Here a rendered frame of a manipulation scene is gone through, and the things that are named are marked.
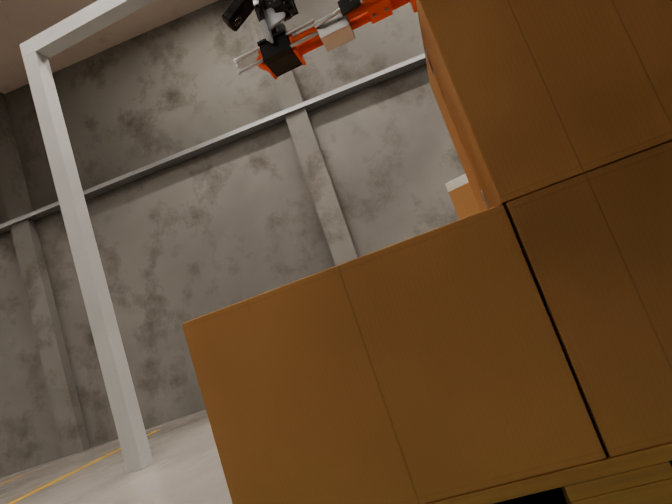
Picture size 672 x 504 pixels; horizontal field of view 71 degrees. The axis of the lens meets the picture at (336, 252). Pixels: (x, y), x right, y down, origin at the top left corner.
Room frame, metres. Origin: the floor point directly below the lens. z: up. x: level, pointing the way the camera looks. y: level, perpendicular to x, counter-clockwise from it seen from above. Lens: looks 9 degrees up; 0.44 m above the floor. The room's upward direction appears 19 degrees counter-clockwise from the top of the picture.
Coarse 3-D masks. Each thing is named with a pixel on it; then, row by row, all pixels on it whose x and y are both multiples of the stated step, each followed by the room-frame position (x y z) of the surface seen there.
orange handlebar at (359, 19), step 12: (372, 0) 0.92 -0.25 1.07; (384, 0) 0.91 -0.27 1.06; (396, 0) 0.95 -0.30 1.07; (408, 0) 0.95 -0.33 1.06; (360, 12) 0.93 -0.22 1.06; (372, 12) 0.94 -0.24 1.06; (384, 12) 0.95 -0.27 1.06; (360, 24) 0.97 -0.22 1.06; (300, 36) 0.96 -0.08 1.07; (300, 48) 1.00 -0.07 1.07; (312, 48) 1.00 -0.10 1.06
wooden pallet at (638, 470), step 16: (656, 448) 0.72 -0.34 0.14; (592, 464) 0.74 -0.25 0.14; (608, 464) 0.73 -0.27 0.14; (624, 464) 0.73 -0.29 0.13; (640, 464) 0.73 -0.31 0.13; (656, 464) 0.72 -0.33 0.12; (528, 480) 0.76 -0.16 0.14; (544, 480) 0.75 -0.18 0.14; (560, 480) 0.75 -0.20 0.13; (576, 480) 0.74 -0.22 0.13; (592, 480) 0.74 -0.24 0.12; (608, 480) 0.74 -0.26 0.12; (624, 480) 0.73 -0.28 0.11; (640, 480) 0.73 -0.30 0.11; (656, 480) 0.72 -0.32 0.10; (464, 496) 0.78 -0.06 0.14; (480, 496) 0.77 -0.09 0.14; (496, 496) 0.77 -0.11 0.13; (512, 496) 0.76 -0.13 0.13; (576, 496) 0.75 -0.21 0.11; (592, 496) 0.74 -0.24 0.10; (608, 496) 0.74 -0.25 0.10; (624, 496) 0.73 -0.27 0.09; (640, 496) 0.73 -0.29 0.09; (656, 496) 0.72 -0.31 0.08
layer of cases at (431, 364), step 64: (576, 192) 0.71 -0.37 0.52; (640, 192) 0.70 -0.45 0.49; (384, 256) 0.78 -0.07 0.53; (448, 256) 0.76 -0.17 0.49; (512, 256) 0.74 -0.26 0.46; (576, 256) 0.72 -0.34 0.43; (640, 256) 0.70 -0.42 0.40; (192, 320) 0.85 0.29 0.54; (256, 320) 0.83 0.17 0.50; (320, 320) 0.81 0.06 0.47; (384, 320) 0.78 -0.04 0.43; (448, 320) 0.76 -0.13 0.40; (512, 320) 0.75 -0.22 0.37; (576, 320) 0.73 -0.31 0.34; (640, 320) 0.71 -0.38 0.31; (256, 384) 0.84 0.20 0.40; (320, 384) 0.81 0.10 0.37; (384, 384) 0.79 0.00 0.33; (448, 384) 0.77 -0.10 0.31; (512, 384) 0.75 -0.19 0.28; (576, 384) 0.74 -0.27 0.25; (640, 384) 0.72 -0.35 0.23; (256, 448) 0.84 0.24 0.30; (320, 448) 0.82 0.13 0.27; (384, 448) 0.80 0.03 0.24; (448, 448) 0.78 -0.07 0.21; (512, 448) 0.76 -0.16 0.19; (576, 448) 0.74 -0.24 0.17; (640, 448) 0.73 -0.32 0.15
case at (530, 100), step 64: (448, 0) 0.73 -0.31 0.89; (512, 0) 0.71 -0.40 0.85; (576, 0) 0.69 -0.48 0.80; (640, 0) 0.67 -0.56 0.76; (448, 64) 0.74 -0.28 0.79; (512, 64) 0.72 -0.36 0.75; (576, 64) 0.70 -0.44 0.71; (640, 64) 0.68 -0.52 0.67; (448, 128) 1.09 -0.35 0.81; (512, 128) 0.72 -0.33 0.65; (576, 128) 0.71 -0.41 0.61; (640, 128) 0.69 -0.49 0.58; (512, 192) 0.73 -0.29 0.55
